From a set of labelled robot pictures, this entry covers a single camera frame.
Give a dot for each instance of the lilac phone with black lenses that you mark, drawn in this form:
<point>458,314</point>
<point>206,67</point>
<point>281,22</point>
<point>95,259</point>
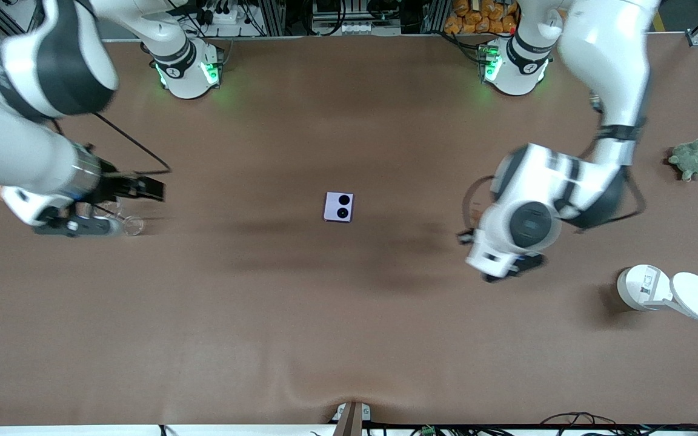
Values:
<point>332,207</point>

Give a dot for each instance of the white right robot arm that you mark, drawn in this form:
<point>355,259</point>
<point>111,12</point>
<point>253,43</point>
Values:
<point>22,145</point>

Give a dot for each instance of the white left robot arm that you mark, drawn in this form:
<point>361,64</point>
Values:
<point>603,48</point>

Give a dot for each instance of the clear glass measuring cup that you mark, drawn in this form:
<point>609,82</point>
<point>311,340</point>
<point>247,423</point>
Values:
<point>109,209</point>

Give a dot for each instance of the thin black stick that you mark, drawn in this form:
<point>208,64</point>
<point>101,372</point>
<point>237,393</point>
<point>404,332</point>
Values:
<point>109,213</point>

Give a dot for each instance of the small clear glass cup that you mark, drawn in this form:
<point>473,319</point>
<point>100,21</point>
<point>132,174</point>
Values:
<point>132,226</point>

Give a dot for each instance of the green terminal connector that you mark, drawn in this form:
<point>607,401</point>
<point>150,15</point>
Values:
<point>428,431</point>

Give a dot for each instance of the power strip with black plugs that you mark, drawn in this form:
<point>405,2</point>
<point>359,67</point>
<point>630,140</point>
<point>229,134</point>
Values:
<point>222,17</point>

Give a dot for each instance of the orange snack bag pile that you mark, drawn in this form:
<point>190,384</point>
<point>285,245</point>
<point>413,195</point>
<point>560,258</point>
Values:
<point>476,21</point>

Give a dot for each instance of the grey table clamp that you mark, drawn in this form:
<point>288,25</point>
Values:
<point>352,421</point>

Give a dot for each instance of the green plush turtle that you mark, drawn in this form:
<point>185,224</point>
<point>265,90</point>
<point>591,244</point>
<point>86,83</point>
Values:
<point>691,158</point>

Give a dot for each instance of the white power strip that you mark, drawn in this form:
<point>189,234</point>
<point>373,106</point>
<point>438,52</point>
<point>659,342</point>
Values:
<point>355,28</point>

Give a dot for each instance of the aluminium frame post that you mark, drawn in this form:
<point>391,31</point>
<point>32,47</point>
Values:
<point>273,18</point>
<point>437,17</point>

